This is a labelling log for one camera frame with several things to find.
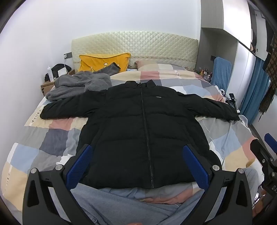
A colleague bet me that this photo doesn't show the black puffer jacket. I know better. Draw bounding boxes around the black puffer jacket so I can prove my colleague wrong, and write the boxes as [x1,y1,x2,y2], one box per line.
[40,81,239,189]

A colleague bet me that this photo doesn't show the black tripod by bed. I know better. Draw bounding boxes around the black tripod by bed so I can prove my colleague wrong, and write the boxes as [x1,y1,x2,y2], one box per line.
[220,89,240,114]

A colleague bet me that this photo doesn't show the blue curtain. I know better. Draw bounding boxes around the blue curtain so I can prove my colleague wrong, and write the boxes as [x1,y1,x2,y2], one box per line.
[240,58,270,125]

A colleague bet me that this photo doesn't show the grey trousers of person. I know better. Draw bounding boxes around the grey trousers of person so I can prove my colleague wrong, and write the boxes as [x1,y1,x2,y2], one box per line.
[70,167,260,225]

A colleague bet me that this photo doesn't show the patchwork checkered duvet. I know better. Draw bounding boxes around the patchwork checkered duvet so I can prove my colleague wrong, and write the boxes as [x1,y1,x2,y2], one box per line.
[1,64,262,222]

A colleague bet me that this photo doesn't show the blue towel on chair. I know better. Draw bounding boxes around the blue towel on chair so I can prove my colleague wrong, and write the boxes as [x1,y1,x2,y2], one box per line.
[210,57,232,92]

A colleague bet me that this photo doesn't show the bottles on side shelf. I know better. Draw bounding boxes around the bottles on side shelf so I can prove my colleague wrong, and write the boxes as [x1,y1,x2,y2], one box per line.
[199,68,212,82]

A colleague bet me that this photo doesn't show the wooden bedside table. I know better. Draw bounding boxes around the wooden bedside table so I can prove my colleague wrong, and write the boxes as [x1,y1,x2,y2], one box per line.
[40,70,75,96]

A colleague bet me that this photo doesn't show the grey fleece garment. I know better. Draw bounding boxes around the grey fleece garment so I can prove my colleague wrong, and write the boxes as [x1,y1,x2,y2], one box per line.
[46,63,121,101]

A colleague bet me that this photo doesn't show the clear water bottle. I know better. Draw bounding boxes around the clear water bottle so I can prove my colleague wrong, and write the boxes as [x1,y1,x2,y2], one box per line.
[47,66,54,82]

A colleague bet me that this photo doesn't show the white tablet on nightstand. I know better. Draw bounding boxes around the white tablet on nightstand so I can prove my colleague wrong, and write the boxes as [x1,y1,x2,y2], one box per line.
[58,67,67,76]

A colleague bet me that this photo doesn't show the black bag on nightstand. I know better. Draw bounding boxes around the black bag on nightstand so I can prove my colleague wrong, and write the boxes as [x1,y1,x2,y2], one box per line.
[45,63,71,82]

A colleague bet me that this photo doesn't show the cream quilted headboard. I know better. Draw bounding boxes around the cream quilted headboard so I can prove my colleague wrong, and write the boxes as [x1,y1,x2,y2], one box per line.
[71,31,199,70]

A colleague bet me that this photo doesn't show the pink pillow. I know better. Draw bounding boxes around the pink pillow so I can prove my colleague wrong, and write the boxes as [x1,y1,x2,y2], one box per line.
[135,60,158,69]

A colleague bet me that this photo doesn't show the yellow pillow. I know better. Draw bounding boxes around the yellow pillow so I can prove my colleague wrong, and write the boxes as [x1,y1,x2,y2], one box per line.
[78,52,131,72]

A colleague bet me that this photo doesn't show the wall power socket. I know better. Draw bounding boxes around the wall power socket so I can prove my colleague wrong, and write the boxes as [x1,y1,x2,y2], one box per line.
[64,52,72,60]

